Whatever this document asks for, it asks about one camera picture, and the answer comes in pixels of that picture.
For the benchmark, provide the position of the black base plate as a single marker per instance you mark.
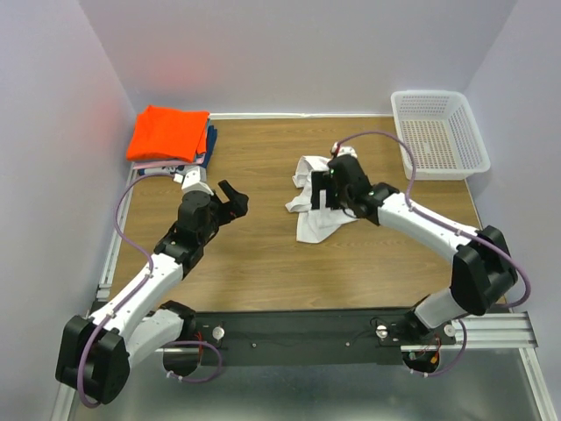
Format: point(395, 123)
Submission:
point(383, 336)

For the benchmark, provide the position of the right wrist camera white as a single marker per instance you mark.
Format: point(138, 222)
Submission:
point(339, 150)

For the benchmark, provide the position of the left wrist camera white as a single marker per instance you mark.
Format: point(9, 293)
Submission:
point(194, 178)

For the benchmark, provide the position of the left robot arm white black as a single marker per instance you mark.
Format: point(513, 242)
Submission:
point(98, 352)

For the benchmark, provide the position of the blue white folded t shirt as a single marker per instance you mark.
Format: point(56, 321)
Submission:
point(169, 170)

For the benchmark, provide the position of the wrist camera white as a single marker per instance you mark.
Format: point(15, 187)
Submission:
point(339, 150)
point(194, 178)

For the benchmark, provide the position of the white plastic basket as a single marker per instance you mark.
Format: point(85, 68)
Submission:
point(442, 135)

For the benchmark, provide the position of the orange folded t shirt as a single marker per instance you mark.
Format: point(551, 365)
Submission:
point(162, 133)

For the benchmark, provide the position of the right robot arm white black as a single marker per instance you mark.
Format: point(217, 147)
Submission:
point(482, 270)

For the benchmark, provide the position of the left side aluminium rail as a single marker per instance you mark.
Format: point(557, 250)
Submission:
point(110, 264)

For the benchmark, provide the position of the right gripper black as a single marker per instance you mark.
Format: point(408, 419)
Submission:
point(323, 180)

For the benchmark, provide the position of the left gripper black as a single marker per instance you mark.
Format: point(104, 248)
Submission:
point(237, 207)

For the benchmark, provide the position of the aluminium frame rail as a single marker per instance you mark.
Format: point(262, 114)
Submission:
point(492, 331)

